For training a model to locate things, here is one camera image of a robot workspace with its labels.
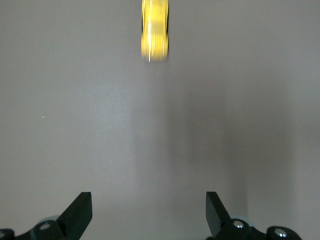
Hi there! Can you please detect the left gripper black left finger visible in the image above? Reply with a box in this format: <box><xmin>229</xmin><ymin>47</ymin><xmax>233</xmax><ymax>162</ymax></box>
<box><xmin>0</xmin><ymin>191</ymin><xmax>93</xmax><ymax>240</ymax></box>

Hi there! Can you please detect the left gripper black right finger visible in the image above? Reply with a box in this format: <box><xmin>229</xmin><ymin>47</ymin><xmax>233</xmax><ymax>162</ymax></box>
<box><xmin>205</xmin><ymin>191</ymin><xmax>301</xmax><ymax>240</ymax></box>

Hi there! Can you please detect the yellow beetle toy car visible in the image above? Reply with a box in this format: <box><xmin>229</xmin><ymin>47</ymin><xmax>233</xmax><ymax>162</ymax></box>
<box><xmin>140</xmin><ymin>0</ymin><xmax>171</xmax><ymax>63</ymax></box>

